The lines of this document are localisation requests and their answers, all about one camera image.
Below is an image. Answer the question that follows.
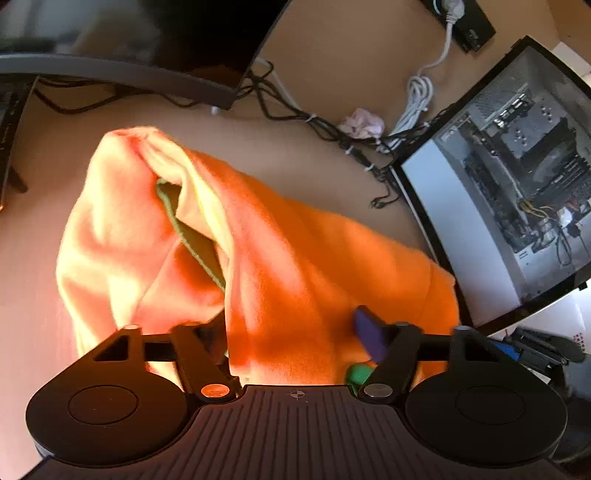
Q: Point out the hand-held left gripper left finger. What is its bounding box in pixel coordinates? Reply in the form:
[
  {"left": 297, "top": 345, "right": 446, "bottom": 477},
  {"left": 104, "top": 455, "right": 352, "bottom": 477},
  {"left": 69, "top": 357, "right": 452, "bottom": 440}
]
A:
[{"left": 79, "top": 324, "right": 241, "bottom": 401}]

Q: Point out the black wall power strip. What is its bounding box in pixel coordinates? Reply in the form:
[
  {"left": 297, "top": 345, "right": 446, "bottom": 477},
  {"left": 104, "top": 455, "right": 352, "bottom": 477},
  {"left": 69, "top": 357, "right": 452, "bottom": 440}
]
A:
[{"left": 422, "top": 0, "right": 498, "bottom": 53}]

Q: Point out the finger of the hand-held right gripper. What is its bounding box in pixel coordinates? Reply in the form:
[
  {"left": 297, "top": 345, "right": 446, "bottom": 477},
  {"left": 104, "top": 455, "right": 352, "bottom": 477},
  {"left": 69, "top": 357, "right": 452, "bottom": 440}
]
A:
[{"left": 501, "top": 338, "right": 566, "bottom": 371}]

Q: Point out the white glass computer case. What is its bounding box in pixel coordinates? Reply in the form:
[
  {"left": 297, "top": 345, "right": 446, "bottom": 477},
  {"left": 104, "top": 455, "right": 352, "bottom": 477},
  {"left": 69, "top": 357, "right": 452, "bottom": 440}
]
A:
[{"left": 390, "top": 36, "right": 591, "bottom": 336}]

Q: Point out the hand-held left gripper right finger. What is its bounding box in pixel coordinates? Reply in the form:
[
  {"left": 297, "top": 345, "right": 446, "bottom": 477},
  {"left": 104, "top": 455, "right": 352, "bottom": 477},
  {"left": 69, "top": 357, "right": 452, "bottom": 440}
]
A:
[{"left": 353, "top": 305, "right": 505, "bottom": 403}]

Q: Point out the orange pumpkin costume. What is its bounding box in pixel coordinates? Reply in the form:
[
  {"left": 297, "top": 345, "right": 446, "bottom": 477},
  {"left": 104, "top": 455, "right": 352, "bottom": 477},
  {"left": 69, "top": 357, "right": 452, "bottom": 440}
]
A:
[{"left": 55, "top": 126, "right": 461, "bottom": 387}]

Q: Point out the white plug cable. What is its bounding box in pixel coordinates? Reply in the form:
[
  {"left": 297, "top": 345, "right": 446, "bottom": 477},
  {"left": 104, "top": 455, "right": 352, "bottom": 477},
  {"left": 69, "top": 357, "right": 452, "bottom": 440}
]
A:
[{"left": 379, "top": 0, "right": 456, "bottom": 154}]

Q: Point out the crumpled tissue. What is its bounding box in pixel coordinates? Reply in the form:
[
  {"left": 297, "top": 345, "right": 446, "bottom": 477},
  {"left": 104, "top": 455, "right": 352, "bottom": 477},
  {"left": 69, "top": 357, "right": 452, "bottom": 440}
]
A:
[{"left": 337, "top": 108, "right": 385, "bottom": 140}]

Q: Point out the white box with red print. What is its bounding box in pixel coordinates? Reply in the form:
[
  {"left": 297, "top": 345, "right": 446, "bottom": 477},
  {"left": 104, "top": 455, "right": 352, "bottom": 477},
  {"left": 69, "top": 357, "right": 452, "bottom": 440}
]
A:
[{"left": 489, "top": 295, "right": 591, "bottom": 354}]

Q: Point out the black mechanical keyboard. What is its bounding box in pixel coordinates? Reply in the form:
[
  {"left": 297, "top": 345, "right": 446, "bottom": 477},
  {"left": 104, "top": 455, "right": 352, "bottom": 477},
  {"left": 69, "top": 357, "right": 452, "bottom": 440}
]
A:
[{"left": 0, "top": 76, "right": 38, "bottom": 211}]

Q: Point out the black curved monitor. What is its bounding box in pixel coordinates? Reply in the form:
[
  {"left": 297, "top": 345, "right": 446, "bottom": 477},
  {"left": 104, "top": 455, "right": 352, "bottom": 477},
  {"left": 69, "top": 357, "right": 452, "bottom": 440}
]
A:
[{"left": 0, "top": 0, "right": 293, "bottom": 110}]

